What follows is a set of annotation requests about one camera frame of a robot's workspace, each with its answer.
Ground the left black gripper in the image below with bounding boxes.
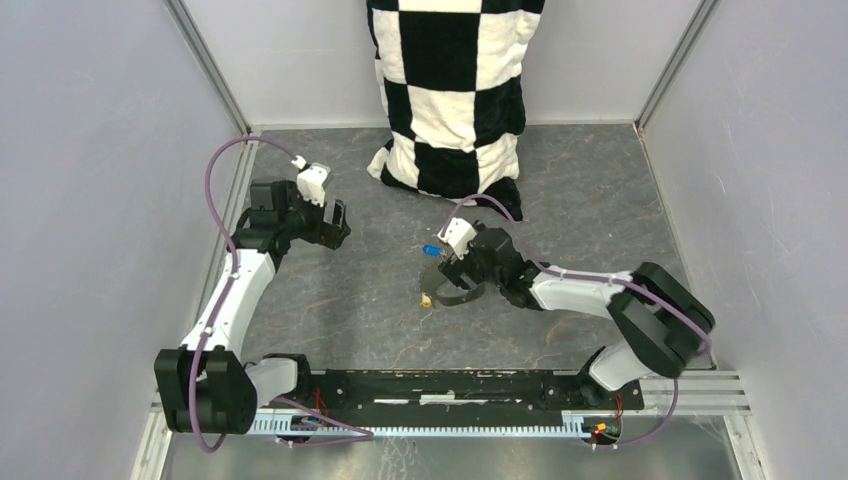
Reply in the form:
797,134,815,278
279,182,350,250

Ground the blue key tag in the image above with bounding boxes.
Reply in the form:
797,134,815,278
422,245,442,257

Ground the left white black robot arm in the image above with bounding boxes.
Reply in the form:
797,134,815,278
154,178,351,435

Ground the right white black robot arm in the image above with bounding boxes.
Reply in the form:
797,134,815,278
421,218,715,408

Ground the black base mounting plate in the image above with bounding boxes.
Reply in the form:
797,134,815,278
288,370,645,429

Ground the black white checkered pillow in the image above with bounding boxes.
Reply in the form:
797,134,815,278
365,0,545,220

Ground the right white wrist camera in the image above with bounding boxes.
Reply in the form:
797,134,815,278
437,217,477,259

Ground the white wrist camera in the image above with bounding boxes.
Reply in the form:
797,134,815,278
291,155,331,207
437,217,477,259

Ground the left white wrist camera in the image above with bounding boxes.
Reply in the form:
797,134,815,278
291,155,331,207

